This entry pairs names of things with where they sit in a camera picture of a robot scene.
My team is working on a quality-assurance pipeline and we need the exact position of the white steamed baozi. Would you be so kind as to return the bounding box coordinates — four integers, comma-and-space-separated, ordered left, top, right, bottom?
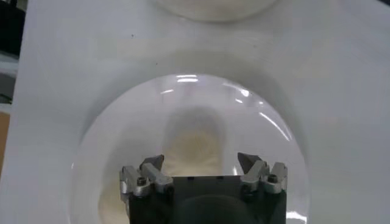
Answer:
163, 127, 226, 177

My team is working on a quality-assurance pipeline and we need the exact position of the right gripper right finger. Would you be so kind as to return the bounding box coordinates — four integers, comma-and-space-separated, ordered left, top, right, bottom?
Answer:
236, 152, 288, 195

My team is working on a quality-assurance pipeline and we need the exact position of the white round plate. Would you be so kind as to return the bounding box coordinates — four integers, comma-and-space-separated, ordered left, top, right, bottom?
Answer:
69, 74, 310, 224

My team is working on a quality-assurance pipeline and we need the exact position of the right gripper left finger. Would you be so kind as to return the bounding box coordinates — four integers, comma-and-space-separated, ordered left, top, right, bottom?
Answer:
119, 154, 174, 201

